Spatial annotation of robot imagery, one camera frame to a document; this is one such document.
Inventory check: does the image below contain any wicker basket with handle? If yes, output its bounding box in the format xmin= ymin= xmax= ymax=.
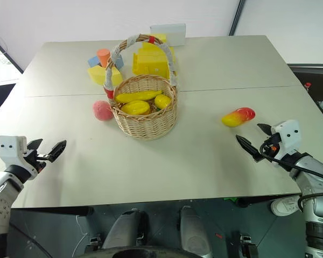
xmin=103 ymin=33 xmax=179 ymax=141

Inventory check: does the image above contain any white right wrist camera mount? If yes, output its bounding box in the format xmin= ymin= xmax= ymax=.
xmin=270 ymin=120 xmax=302 ymax=162

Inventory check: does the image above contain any pink toy peach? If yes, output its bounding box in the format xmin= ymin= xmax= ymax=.
xmin=92 ymin=100 xmax=114 ymax=122

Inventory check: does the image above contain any yellow toy star fruit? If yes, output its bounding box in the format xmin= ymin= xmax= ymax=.
xmin=121 ymin=99 xmax=152 ymax=116

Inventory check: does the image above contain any dark grey wall post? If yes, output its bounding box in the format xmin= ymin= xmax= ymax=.
xmin=228 ymin=0 xmax=248 ymax=37

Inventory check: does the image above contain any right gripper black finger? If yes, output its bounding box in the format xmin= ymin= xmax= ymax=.
xmin=235 ymin=134 xmax=261 ymax=162
xmin=257 ymin=123 xmax=273 ymax=137

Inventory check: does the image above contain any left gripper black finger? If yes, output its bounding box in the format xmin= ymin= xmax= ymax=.
xmin=27 ymin=138 xmax=44 ymax=152
xmin=45 ymin=139 xmax=67 ymax=163

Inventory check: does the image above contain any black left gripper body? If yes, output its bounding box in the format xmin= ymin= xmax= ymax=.
xmin=23 ymin=149 xmax=48 ymax=176

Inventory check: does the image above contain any yellow toy banana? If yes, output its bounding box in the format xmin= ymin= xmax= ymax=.
xmin=115 ymin=90 xmax=163 ymax=104

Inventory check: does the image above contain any yellow plastic toy box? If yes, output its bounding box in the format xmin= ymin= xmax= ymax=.
xmin=131 ymin=41 xmax=178 ymax=80

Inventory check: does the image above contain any black table frame bar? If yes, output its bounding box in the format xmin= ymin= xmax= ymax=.
xmin=10 ymin=206 xmax=95 ymax=217

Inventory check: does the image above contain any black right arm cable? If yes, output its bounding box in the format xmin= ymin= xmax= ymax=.
xmin=298 ymin=191 xmax=323 ymax=213

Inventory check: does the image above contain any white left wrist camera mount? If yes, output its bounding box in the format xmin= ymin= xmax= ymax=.
xmin=0 ymin=135 xmax=40 ymax=181

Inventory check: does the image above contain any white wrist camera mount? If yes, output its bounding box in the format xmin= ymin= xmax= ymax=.
xmin=270 ymin=120 xmax=302 ymax=162
xmin=0 ymin=135 xmax=40 ymax=181

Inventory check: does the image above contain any white round device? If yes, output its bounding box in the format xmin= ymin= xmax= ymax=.
xmin=270 ymin=197 xmax=304 ymax=217

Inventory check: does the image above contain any grey rounded robot leg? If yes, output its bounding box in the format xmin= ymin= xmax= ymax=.
xmin=101 ymin=209 xmax=149 ymax=250
xmin=179 ymin=205 xmax=214 ymax=258

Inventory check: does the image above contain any yellow foam arch block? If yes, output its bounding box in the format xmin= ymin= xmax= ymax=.
xmin=87 ymin=65 xmax=124 ymax=87

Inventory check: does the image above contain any yellow toy lemon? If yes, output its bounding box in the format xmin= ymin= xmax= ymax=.
xmin=153 ymin=94 xmax=172 ymax=110

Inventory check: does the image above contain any blue foam block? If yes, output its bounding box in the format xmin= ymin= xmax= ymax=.
xmin=113 ymin=55 xmax=125 ymax=69
xmin=87 ymin=56 xmax=103 ymax=68

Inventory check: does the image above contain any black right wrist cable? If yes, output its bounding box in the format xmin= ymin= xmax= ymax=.
xmin=259 ymin=141 xmax=323 ymax=184

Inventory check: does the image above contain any white rectangular box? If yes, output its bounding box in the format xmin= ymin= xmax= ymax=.
xmin=150 ymin=23 xmax=187 ymax=47

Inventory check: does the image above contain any red and yellow toy mango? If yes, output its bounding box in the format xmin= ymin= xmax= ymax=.
xmin=221 ymin=107 xmax=257 ymax=127

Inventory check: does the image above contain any thin white cable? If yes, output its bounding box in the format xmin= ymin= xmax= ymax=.
xmin=72 ymin=214 xmax=89 ymax=256

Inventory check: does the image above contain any orange foam cylinder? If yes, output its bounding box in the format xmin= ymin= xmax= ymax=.
xmin=96 ymin=48 xmax=112 ymax=68

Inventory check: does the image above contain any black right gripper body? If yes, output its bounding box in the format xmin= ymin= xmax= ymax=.
xmin=258 ymin=133 xmax=283 ymax=162

